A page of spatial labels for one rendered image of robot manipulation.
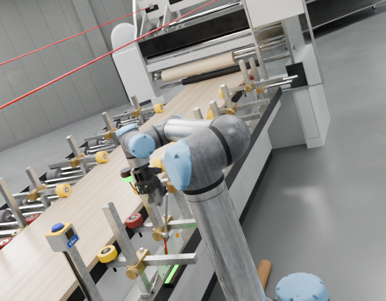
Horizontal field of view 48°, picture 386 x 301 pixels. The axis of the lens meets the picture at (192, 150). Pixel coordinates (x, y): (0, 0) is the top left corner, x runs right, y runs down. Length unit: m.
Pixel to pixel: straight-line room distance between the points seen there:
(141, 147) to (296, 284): 0.71
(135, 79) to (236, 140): 7.71
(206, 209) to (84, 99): 8.75
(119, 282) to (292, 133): 2.90
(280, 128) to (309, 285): 3.24
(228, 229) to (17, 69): 8.89
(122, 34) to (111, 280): 7.05
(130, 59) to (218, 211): 7.70
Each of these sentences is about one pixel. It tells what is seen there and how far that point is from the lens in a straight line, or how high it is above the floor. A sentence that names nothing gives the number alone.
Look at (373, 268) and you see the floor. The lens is 2.82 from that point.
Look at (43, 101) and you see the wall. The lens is 9.86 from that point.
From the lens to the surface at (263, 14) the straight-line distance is 4.11.
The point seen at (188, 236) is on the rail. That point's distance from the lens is 2.20.
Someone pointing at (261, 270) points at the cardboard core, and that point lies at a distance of 2.87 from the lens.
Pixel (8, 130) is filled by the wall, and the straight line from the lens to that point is 10.10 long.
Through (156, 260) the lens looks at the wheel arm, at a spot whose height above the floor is 0.86.
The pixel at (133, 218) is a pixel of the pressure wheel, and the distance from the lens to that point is 2.11.
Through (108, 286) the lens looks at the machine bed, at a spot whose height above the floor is 0.74.
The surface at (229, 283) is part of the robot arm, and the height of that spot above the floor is 1.04.
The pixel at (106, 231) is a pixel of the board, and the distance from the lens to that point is 2.13.
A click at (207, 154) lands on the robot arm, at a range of 1.07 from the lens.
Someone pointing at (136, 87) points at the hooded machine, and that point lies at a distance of 8.80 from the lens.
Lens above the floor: 1.78
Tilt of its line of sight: 19 degrees down
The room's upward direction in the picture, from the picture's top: 20 degrees counter-clockwise
